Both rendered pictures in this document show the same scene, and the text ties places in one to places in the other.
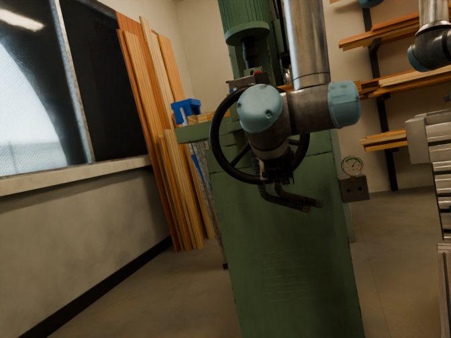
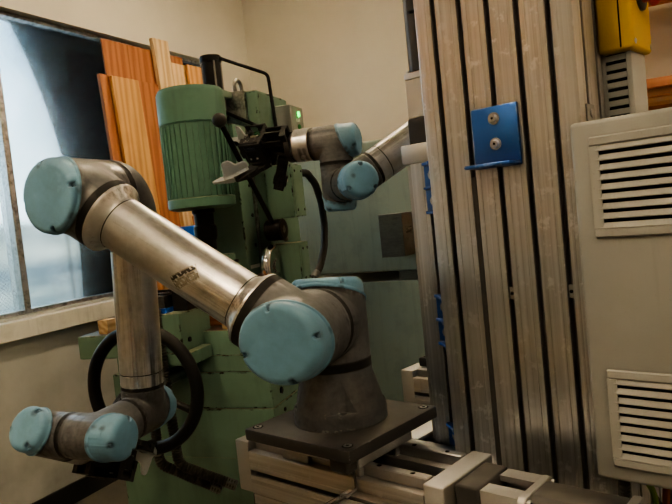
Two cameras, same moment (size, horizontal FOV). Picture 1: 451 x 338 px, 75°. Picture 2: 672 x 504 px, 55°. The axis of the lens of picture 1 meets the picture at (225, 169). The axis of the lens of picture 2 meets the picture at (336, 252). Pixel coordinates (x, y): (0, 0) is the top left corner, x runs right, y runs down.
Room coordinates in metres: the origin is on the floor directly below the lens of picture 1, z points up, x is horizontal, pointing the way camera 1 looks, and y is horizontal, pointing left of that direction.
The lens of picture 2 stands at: (-0.49, -0.70, 1.15)
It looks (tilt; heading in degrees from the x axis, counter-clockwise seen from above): 3 degrees down; 6
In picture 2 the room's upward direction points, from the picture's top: 6 degrees counter-clockwise
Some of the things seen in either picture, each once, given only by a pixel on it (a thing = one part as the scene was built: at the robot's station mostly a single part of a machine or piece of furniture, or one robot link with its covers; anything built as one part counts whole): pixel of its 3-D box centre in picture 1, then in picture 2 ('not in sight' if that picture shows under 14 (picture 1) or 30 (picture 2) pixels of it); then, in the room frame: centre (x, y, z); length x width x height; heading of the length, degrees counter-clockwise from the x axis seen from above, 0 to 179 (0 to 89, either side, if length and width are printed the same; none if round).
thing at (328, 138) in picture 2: not in sight; (335, 142); (0.97, -0.57, 1.31); 0.11 x 0.08 x 0.09; 77
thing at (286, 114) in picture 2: (276, 9); (290, 134); (1.47, -0.39, 1.40); 0.10 x 0.06 x 0.16; 167
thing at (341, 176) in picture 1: (352, 186); not in sight; (0.99, -0.41, 0.58); 0.12 x 0.08 x 0.08; 167
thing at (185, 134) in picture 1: (257, 119); (191, 339); (1.08, -0.15, 0.87); 0.61 x 0.30 x 0.06; 77
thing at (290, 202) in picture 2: (285, 38); (286, 191); (1.36, -0.38, 1.23); 0.09 x 0.08 x 0.15; 167
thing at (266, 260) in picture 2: (287, 81); (273, 266); (1.29, -0.34, 1.02); 0.12 x 0.03 x 0.12; 167
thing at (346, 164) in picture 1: (352, 168); not in sight; (0.92, -0.39, 0.65); 0.06 x 0.04 x 0.08; 77
